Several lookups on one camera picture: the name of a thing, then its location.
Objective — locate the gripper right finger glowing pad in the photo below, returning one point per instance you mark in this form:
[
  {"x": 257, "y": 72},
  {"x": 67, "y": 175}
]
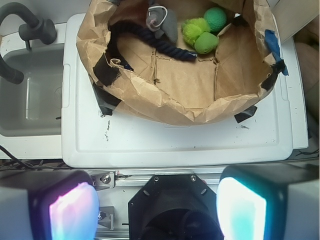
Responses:
[{"x": 269, "y": 201}]

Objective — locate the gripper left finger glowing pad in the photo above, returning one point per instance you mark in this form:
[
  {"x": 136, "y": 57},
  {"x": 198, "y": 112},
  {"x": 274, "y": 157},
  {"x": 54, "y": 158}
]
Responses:
[{"x": 48, "y": 205}]

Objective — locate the white plastic bin lid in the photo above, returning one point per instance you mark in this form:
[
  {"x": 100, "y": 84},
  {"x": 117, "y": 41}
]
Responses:
[{"x": 90, "y": 139}]

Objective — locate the gray sink basin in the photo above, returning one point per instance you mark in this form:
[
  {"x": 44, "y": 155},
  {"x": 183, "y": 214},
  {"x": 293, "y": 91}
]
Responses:
[{"x": 30, "y": 112}]

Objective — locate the brown paper bag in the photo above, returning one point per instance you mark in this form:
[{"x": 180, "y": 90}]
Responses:
[{"x": 238, "y": 74}]

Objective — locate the blue painter tape strip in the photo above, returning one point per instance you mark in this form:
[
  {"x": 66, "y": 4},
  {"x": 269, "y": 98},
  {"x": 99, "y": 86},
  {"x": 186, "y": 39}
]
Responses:
[{"x": 272, "y": 43}]

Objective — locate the light green plush ball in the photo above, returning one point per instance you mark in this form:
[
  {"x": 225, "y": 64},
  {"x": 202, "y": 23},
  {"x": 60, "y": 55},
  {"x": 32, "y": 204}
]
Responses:
[{"x": 206, "y": 43}]

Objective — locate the black faucet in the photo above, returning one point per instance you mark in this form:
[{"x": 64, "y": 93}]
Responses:
[{"x": 34, "y": 28}]

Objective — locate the yellow-green fuzzy toy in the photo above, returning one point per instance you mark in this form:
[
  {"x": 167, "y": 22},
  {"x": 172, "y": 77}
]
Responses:
[{"x": 193, "y": 28}]

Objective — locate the dark green ball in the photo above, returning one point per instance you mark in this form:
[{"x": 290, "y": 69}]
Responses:
[{"x": 216, "y": 19}]

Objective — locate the gray plush mouse toy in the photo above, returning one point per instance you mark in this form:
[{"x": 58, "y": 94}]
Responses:
[{"x": 162, "y": 21}]

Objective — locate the dark blue rope toy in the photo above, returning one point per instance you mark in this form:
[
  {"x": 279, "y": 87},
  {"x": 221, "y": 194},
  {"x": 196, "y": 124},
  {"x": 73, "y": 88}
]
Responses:
[{"x": 144, "y": 34}]

